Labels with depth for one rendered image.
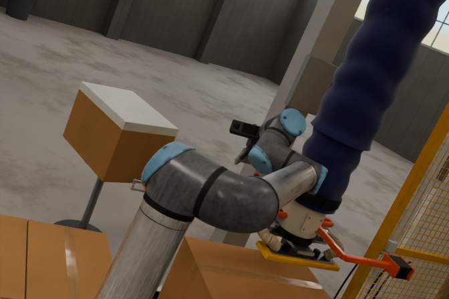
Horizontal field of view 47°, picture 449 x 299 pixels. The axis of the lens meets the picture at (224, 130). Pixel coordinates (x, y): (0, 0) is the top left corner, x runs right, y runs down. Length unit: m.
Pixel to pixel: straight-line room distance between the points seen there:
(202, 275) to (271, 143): 0.65
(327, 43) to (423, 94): 9.71
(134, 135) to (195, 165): 2.09
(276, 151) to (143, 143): 1.71
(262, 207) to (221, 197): 0.09
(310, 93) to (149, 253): 2.00
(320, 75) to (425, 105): 9.67
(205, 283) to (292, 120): 0.70
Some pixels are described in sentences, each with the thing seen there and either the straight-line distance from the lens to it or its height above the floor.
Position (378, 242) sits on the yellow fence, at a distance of 2.99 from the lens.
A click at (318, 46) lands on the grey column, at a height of 1.83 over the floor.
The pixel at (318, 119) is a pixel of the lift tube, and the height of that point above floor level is 1.63.
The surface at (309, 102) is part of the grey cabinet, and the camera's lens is 2.95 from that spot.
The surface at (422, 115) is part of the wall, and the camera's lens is 12.52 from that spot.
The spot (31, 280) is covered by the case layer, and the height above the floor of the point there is 0.54.
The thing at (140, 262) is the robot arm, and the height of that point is 1.38.
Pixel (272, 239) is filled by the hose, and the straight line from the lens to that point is 1.92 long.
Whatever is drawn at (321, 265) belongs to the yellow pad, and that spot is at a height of 1.13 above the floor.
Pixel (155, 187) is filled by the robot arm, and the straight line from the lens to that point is 1.05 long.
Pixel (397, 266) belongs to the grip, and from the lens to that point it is 2.04.
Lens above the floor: 1.93
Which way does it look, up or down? 14 degrees down
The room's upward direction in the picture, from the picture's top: 24 degrees clockwise
